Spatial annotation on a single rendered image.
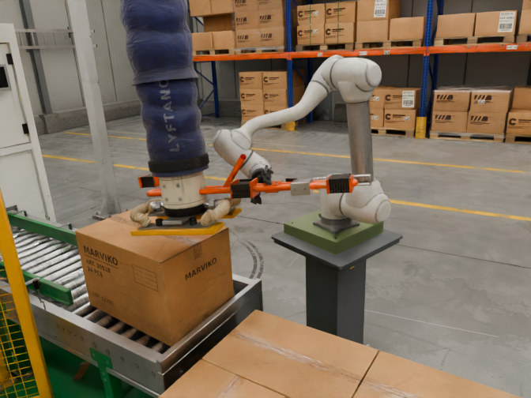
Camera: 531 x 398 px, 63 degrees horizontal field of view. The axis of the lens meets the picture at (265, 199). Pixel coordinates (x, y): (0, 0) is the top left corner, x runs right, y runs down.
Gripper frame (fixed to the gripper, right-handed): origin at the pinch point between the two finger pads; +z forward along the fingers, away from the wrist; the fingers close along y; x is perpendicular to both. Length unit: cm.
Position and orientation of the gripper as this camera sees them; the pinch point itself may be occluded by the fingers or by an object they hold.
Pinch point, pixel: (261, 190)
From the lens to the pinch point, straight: 155.7
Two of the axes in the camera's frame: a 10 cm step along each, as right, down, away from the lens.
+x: -8.8, -4.3, -1.7
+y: -4.6, 8.6, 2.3
